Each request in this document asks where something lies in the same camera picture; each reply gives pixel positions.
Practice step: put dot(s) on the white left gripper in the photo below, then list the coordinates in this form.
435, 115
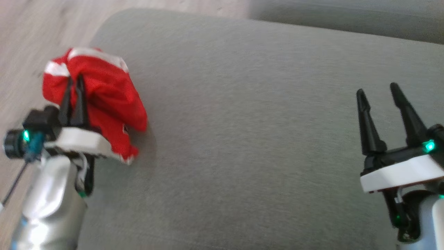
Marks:
81, 140

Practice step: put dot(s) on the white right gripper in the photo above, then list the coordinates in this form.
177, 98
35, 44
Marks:
402, 170

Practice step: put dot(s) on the red white basketball jersey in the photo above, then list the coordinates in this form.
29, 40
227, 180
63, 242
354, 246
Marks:
107, 93

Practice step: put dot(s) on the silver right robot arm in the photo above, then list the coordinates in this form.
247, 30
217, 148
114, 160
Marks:
423, 222

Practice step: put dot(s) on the small grey sofa cushion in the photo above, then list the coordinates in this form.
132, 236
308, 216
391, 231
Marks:
347, 17

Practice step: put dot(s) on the large grey sofa seat cushion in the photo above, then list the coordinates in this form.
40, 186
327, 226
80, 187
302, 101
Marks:
260, 139

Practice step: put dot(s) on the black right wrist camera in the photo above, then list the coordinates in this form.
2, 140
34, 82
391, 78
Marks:
438, 131

